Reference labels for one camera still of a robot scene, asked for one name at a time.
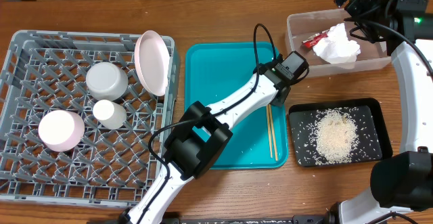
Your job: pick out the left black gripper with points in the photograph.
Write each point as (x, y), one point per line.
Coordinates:
(281, 102)

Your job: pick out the red sauce packet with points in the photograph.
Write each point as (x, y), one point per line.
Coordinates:
(314, 39)

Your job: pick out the white napkin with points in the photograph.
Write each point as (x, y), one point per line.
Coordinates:
(337, 49)

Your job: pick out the large white plate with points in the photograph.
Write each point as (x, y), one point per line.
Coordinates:
(151, 59)

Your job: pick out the white paper cup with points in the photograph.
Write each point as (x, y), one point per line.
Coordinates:
(109, 114)

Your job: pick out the grey round bowl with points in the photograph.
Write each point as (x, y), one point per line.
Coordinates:
(105, 80)

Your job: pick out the small white round plate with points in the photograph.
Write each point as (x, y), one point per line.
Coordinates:
(61, 130)

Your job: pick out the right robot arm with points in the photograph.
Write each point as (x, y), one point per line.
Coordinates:
(402, 183)

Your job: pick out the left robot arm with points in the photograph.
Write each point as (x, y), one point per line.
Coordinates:
(196, 142)

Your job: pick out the clear plastic waste bin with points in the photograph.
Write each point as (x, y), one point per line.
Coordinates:
(302, 26)

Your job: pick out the teal plastic serving tray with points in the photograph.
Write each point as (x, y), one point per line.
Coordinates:
(213, 71)

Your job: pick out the pile of rice grains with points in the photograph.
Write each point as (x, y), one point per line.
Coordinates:
(337, 136)

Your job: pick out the black plastic tray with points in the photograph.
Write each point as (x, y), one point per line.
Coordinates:
(296, 115)

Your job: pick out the grey plastic dish rack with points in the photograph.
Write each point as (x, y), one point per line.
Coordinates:
(45, 71)

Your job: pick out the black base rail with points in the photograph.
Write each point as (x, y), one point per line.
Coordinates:
(296, 219)

